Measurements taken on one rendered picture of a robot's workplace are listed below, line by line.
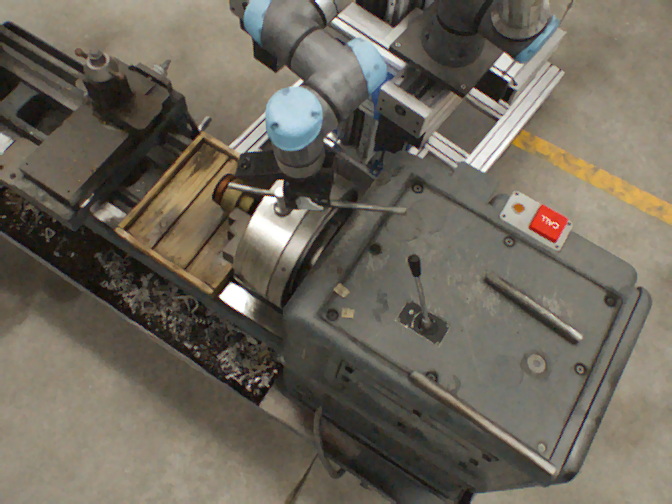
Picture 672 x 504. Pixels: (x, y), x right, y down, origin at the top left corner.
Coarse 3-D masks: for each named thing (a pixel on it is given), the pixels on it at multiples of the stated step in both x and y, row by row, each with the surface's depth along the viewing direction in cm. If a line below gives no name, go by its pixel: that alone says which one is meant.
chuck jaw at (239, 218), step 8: (232, 216) 134; (240, 216) 135; (248, 216) 135; (232, 224) 133; (240, 224) 134; (232, 232) 133; (240, 232) 133; (232, 240) 132; (224, 248) 131; (232, 248) 131; (224, 256) 132; (232, 256) 130; (240, 272) 130
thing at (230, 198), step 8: (224, 176) 137; (232, 176) 138; (216, 184) 136; (224, 184) 136; (216, 192) 136; (224, 192) 136; (232, 192) 135; (240, 192) 134; (216, 200) 137; (224, 200) 136; (232, 200) 135; (240, 200) 136; (248, 200) 135; (256, 200) 140; (224, 208) 137; (232, 208) 135; (240, 208) 136; (248, 208) 135
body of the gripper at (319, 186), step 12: (324, 168) 95; (336, 168) 105; (288, 180) 101; (300, 180) 95; (312, 180) 100; (324, 180) 98; (288, 192) 101; (300, 192) 100; (312, 192) 100; (324, 192) 103; (324, 204) 104
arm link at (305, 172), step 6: (276, 156) 90; (324, 156) 94; (318, 162) 91; (282, 168) 92; (288, 168) 91; (294, 168) 90; (300, 168) 90; (306, 168) 90; (312, 168) 91; (318, 168) 93; (288, 174) 93; (294, 174) 92; (300, 174) 92; (306, 174) 92
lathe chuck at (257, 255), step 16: (336, 176) 131; (256, 208) 122; (272, 208) 121; (256, 224) 122; (272, 224) 121; (288, 224) 121; (240, 240) 124; (256, 240) 122; (272, 240) 121; (288, 240) 121; (240, 256) 125; (256, 256) 123; (272, 256) 122; (256, 272) 125; (272, 272) 123; (256, 288) 130
